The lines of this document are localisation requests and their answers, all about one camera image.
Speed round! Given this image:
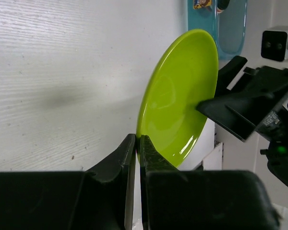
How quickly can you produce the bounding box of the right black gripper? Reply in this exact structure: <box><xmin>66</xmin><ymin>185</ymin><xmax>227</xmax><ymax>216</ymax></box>
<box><xmin>196</xmin><ymin>56</ymin><xmax>288</xmax><ymax>187</ymax></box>

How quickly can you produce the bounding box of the green plate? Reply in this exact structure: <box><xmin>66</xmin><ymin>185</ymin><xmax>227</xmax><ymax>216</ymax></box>
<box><xmin>136</xmin><ymin>29</ymin><xmax>218</xmax><ymax>167</ymax></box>

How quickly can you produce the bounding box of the teal transparent plastic bin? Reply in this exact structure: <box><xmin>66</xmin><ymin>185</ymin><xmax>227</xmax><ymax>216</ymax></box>
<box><xmin>187</xmin><ymin>0</ymin><xmax>247</xmax><ymax>60</ymax></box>

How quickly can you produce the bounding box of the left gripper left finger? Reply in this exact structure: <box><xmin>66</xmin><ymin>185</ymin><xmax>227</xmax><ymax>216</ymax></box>
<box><xmin>0</xmin><ymin>134</ymin><xmax>135</xmax><ymax>230</ymax></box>

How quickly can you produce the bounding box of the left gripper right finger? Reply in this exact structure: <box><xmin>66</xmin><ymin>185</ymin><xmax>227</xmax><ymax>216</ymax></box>
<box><xmin>139</xmin><ymin>135</ymin><xmax>280</xmax><ymax>230</ymax></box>

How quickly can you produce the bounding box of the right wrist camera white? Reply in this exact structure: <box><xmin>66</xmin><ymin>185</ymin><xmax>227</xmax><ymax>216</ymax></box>
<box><xmin>261</xmin><ymin>26</ymin><xmax>288</xmax><ymax>62</ymax></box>

